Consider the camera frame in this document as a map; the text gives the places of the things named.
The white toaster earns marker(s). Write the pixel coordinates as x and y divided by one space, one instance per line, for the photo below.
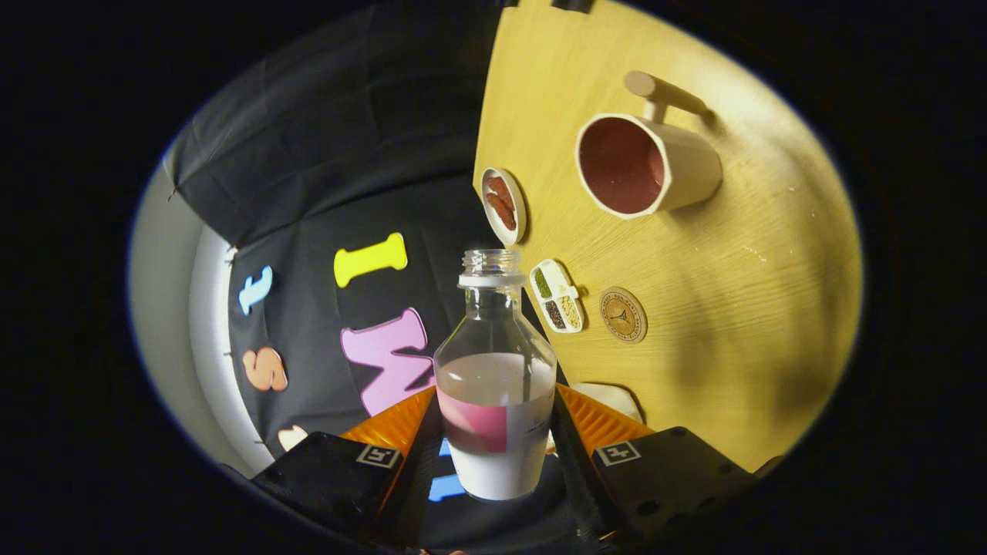
613 397

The clear juice bottle pink label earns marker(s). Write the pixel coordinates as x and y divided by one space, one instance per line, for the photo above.
493 470

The black backdrop cloth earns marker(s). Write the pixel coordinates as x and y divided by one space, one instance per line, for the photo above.
347 154

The white round plate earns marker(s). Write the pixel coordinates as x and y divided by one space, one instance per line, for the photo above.
523 216

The round wooden coaster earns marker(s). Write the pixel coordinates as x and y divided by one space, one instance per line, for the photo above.
623 314

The red toast piece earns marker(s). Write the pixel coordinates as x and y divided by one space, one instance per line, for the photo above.
503 214
501 189

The wooden table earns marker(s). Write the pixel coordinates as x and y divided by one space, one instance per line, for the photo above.
732 308

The white divided dish with beans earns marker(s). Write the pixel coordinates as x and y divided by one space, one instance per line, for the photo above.
557 294

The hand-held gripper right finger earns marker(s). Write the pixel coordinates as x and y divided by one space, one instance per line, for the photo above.
574 470

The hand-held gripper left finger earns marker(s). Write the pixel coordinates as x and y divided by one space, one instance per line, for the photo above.
412 486

